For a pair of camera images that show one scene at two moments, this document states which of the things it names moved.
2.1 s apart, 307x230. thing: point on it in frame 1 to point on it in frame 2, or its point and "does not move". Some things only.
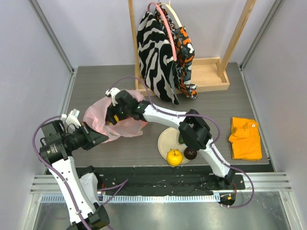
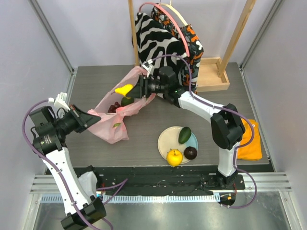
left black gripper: [91, 136] to [83, 120]
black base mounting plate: [146, 180] does not move
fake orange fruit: [174, 157] does not move
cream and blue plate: [168, 139] does not move
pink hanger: [168, 28] to [169, 14]
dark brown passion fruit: [190, 154] does not move
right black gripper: [112, 116] to [143, 86]
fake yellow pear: [116, 118] to [124, 90]
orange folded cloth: [245, 140] does not move
